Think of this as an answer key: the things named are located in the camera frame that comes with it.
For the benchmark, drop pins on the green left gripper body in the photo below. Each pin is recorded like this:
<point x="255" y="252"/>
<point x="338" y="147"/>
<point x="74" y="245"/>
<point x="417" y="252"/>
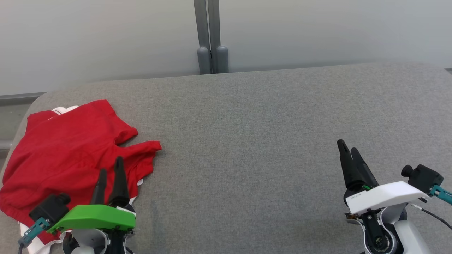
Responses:
<point x="95" y="217"/>

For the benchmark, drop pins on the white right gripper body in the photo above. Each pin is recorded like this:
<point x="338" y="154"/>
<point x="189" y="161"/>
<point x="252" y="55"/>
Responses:
<point x="385" y="197"/>

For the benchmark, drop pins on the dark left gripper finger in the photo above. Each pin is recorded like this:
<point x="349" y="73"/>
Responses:
<point x="100" y="190"/>
<point x="119" y="183"/>

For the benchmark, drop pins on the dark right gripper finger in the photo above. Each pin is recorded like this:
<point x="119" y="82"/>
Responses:
<point x="348" y="165"/>
<point x="363" y="169"/>

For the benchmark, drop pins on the red shorts white waistband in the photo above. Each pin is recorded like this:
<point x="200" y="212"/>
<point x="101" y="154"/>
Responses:
<point x="63" y="148"/>

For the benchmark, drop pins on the red jersey white sleeves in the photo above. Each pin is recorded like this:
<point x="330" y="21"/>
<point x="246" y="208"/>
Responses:
<point x="39" y="249"/>

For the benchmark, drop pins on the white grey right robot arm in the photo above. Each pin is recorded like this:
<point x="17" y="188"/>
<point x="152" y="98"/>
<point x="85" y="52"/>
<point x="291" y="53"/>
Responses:
<point x="409" y="236"/>

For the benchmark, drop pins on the grey metal floor pipe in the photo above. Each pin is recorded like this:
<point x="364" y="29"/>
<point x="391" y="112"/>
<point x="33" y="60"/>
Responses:
<point x="4" y="144"/>

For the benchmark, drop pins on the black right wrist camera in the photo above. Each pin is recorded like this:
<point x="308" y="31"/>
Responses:
<point x="423" y="178"/>

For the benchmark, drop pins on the teal right camera connector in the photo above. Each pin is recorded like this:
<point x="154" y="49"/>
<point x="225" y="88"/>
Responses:
<point x="443" y="194"/>

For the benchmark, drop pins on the teal camera connector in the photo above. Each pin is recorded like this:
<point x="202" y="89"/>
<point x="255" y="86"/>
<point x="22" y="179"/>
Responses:
<point x="33" y="231"/>
<point x="443" y="194"/>

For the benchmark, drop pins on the teal left camera connector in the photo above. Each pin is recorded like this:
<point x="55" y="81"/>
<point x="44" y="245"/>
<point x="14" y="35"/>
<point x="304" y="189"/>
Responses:
<point x="33" y="231"/>

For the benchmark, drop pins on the grey frame base rail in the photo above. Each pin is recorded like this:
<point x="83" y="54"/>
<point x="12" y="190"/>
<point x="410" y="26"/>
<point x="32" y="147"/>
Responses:
<point x="21" y="98"/>

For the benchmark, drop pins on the grey metal frame post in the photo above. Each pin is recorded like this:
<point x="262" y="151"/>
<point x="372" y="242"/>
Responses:
<point x="217" y="31"/>
<point x="201" y="31"/>

